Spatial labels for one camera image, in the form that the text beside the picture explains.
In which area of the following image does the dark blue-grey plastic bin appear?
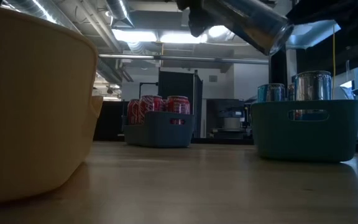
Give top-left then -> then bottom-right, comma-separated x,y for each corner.
123,111 -> 195,149

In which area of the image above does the large silver rectangular duct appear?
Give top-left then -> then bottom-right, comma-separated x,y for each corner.
197,18 -> 341,50

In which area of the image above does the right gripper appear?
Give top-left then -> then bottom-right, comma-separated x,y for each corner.
175,0 -> 213,37

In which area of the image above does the yellow plastic bin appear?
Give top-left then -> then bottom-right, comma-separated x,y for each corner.
0,4 -> 104,205

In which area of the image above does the silver round air duct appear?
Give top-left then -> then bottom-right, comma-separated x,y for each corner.
0,0 -> 83,34
106,0 -> 135,28

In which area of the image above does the ceiling light panel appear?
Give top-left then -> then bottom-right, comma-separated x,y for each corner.
112,29 -> 158,43
159,31 -> 203,45

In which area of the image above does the blue silver Red Bull can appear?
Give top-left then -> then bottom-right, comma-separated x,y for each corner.
201,0 -> 295,57
293,70 -> 333,121
257,83 -> 287,103
287,83 -> 296,102

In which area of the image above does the black metal stand frame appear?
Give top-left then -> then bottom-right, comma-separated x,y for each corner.
139,82 -> 160,101

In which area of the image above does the black tall cabinet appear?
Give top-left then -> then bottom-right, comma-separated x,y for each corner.
158,70 -> 204,140

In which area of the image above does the black pillar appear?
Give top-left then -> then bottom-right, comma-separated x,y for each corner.
268,49 -> 288,86

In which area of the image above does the black low counter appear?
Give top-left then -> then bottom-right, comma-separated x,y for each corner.
93,100 -> 127,142

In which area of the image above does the teal green plastic bin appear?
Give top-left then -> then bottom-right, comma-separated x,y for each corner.
249,99 -> 358,163

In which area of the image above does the black coffee machine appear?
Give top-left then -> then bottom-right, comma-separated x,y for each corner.
206,98 -> 252,140

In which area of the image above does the silver ceiling pipe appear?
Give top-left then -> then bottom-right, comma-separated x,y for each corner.
98,54 -> 270,65

